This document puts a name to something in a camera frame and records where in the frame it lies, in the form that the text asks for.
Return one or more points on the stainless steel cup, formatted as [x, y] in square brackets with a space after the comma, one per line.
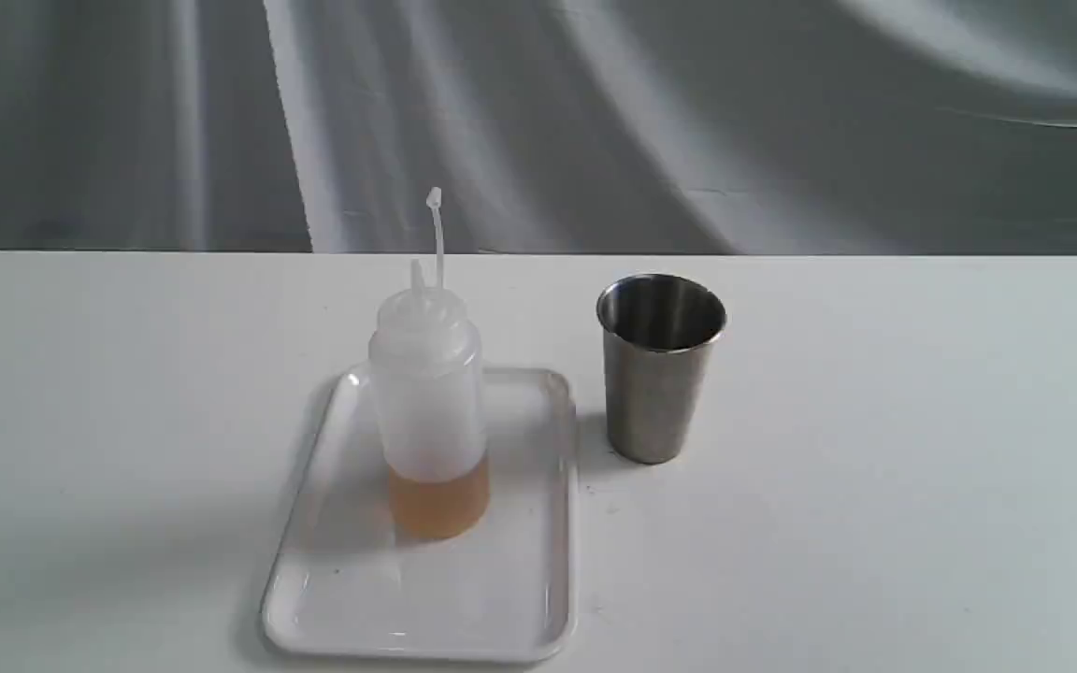
[658, 331]

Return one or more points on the white plastic tray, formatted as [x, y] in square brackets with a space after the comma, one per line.
[370, 568]

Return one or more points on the translucent squeeze bottle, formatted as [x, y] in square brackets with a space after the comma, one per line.
[425, 357]

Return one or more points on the grey fabric backdrop curtain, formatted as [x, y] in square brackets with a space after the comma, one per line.
[552, 127]

